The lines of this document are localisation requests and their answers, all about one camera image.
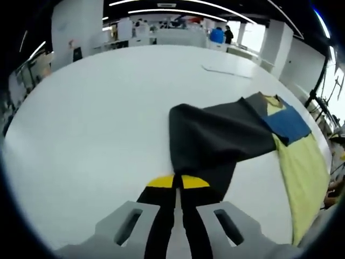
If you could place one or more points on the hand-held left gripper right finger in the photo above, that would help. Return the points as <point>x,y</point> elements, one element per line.
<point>229,234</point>

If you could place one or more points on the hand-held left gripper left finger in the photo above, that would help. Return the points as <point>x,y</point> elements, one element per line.
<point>129,232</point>

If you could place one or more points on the yellow black blue garment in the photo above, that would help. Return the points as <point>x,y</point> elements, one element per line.
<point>215,135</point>

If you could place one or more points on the white template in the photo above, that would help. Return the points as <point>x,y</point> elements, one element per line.
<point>229,71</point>

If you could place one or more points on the black tripod stand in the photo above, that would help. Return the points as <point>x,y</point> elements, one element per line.
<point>316,86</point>

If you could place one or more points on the white long counter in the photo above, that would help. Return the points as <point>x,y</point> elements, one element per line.
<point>250,55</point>

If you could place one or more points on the small black cabinet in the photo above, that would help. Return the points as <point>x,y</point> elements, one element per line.
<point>77,54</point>

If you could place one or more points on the white square pillar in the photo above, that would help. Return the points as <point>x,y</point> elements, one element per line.
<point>78,29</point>
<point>277,46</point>

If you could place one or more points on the blue barrel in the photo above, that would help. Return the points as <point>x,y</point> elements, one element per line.
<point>217,35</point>

